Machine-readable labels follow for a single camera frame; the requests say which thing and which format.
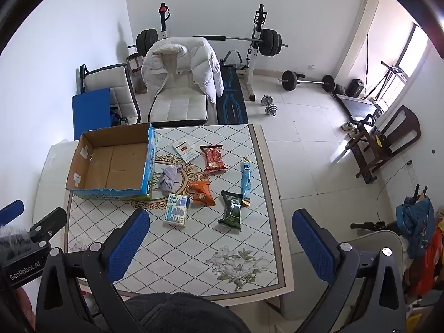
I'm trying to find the orange clothing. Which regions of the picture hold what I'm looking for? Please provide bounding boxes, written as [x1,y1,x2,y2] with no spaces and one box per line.
[414,227,444,296]

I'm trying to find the black scooter handlebar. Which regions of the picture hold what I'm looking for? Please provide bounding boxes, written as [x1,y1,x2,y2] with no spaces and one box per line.
[350,220,400,234]

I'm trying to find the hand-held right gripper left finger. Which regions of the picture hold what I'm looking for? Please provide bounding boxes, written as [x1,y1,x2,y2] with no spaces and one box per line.
[35,209,151,333]

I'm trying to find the black speaker box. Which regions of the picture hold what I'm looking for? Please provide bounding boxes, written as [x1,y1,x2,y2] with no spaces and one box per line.
[346,78,365,98]

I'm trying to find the dark green snack packet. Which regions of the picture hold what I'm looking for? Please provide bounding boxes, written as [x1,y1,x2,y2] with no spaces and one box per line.
[217,190,244,233]

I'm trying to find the short barbell with black plates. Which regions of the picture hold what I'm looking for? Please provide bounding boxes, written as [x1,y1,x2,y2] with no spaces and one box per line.
[278,70,336,93]

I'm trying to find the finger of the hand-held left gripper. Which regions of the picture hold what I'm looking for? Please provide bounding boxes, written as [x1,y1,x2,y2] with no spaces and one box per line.
[29,207,68,250]
[0,200,25,226]

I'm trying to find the orange snack packet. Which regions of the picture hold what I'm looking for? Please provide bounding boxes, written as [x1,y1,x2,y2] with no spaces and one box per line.
[188,180,215,207]

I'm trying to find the lavender crumpled cloth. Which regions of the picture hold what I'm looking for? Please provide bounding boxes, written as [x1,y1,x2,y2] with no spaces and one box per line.
[158,164,183,193]

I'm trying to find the red snack packet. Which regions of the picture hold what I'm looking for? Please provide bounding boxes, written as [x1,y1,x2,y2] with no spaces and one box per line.
[199,145,228,175]

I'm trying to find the white padded chair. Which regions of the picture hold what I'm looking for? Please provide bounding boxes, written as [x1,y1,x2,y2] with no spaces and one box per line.
[147,37,209,128]
[79,63,142,126]

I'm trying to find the patterned dining table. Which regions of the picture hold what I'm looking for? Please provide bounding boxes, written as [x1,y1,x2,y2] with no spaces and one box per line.
[33,123,296,311]

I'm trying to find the dark fleece cloth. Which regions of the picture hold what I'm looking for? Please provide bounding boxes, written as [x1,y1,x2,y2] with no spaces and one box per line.
[124,292,251,333]

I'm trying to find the white squat rack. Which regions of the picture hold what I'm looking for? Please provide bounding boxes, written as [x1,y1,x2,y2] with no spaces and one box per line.
[157,3,268,103]

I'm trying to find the white blue tissue pack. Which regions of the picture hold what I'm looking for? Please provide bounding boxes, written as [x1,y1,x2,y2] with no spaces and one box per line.
[163,193,191,228]

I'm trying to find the open cardboard box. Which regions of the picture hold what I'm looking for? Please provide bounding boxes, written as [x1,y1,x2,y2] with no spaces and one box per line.
[66,123,158,202]

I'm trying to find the brown stool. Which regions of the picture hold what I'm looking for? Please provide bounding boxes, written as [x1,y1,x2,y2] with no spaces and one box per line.
[126,53,145,74]

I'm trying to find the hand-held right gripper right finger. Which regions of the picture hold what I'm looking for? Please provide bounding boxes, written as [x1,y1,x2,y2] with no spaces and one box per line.
[292,209,407,333]

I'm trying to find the white puffer jacket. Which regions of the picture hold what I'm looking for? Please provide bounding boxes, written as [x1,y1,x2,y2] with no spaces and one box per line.
[140,37,224,98]

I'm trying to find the black treadmill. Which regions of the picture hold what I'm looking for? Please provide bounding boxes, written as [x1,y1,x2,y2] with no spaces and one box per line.
[332,60,407,123]

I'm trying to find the grey chair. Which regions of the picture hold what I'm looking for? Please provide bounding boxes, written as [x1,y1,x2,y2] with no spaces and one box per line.
[280,230,406,320]

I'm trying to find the black floor cable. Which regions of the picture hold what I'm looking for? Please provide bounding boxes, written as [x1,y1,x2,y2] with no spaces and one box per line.
[376,160,414,213]

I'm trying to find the long blue stick packet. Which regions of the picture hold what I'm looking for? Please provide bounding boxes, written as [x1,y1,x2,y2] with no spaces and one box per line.
[241,157,255,206]

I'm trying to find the white flat card pack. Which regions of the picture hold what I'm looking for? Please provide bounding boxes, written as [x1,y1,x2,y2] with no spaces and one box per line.
[172,141,201,163]

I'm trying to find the blue flat board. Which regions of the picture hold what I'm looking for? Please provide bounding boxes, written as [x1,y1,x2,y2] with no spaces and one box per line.
[71,88,112,141]

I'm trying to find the blue jacket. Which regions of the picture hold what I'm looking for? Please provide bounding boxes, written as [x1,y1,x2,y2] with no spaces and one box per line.
[396,196,435,259]

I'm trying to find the black blue exercise mat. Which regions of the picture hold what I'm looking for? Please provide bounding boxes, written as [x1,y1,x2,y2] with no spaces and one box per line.
[216,65,249,125]

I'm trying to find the dark wooden chair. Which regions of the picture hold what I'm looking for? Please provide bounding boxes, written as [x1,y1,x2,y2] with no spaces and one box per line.
[346,105,422,184]

